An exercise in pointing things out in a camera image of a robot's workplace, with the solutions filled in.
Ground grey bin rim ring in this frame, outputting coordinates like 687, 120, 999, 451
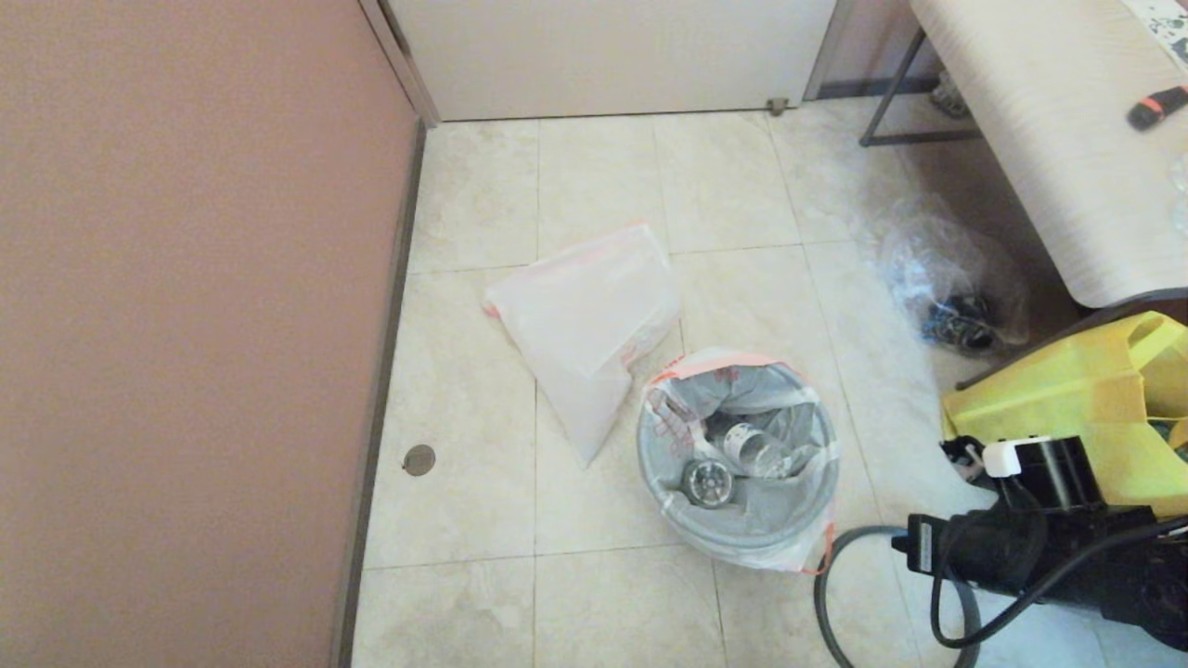
814, 525, 982, 668

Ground white red-drawstring trash bag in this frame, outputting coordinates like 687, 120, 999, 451
637, 348, 841, 573

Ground yellow non-woven shopping bag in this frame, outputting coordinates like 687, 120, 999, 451
942, 312, 1188, 520

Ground dark cable bundle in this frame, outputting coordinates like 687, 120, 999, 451
921, 295, 999, 352

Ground clear crumpled plastic bag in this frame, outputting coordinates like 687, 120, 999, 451
877, 199, 1029, 353

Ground clear plastic bottle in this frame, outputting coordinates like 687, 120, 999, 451
682, 459, 741, 509

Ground light wood-grain table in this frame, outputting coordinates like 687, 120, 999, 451
908, 0, 1188, 310

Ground grey item under table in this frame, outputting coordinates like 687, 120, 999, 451
931, 74, 968, 120

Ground black and orange marker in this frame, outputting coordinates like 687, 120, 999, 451
1125, 85, 1188, 133

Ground black-white patterned paper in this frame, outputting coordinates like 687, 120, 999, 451
1121, 0, 1188, 57

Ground white door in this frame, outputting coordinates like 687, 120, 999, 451
382, 0, 836, 123

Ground dark metal table frame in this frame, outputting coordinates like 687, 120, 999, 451
859, 28, 982, 149

